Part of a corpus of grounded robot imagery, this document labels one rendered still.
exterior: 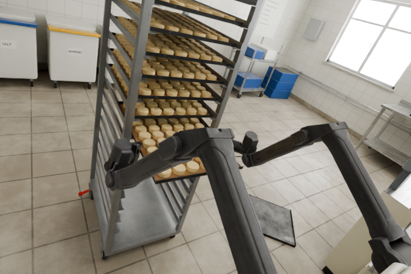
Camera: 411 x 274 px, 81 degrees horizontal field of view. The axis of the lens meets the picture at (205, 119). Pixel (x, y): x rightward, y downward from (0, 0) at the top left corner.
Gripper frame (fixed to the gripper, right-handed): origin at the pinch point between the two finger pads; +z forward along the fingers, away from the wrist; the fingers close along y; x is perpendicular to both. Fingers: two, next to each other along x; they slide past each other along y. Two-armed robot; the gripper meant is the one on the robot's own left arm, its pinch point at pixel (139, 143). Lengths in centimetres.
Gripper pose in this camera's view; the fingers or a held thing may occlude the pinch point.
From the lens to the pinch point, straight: 104.2
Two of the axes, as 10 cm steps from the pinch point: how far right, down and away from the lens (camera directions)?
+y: -2.7, 8.7, 4.0
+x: 9.3, 3.4, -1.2
